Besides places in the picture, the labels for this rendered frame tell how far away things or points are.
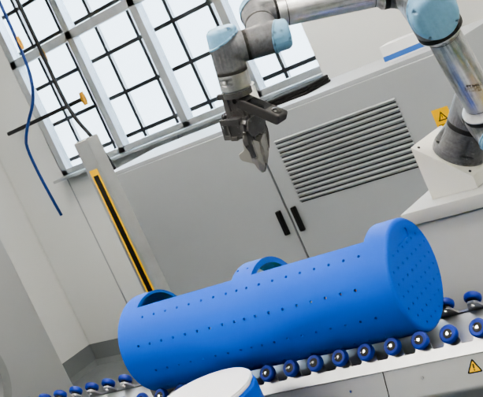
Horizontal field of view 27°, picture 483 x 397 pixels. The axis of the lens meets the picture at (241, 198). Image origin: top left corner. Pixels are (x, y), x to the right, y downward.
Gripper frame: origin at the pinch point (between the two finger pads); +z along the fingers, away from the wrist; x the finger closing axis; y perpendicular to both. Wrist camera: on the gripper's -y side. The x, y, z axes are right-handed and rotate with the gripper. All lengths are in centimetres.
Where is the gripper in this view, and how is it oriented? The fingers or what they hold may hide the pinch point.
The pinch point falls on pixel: (265, 166)
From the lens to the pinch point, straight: 241.2
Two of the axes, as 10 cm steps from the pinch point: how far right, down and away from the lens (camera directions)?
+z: 2.6, 9.1, 3.2
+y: -8.0, 0.2, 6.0
